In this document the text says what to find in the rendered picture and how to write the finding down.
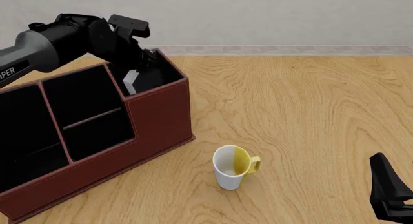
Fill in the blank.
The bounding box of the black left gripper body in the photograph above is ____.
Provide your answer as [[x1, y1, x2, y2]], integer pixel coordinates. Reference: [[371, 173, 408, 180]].
[[132, 48, 160, 72]]

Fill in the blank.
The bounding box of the small flat plate on stalk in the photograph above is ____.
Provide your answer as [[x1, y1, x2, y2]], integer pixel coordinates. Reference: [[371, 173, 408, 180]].
[[107, 14, 151, 39]]

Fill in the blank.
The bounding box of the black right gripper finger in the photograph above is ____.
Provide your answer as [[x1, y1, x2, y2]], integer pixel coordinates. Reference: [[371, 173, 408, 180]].
[[368, 152, 413, 201]]

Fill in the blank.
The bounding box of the white and yellow mug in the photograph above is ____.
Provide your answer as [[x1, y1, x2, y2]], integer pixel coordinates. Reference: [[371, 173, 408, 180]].
[[212, 144, 262, 191]]

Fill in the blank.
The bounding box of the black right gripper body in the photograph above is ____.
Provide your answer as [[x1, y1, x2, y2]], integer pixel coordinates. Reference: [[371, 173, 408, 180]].
[[370, 196, 413, 222]]

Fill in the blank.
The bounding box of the red-brown desk caddy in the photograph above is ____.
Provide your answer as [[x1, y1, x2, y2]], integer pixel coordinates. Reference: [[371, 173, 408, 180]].
[[0, 48, 197, 224]]

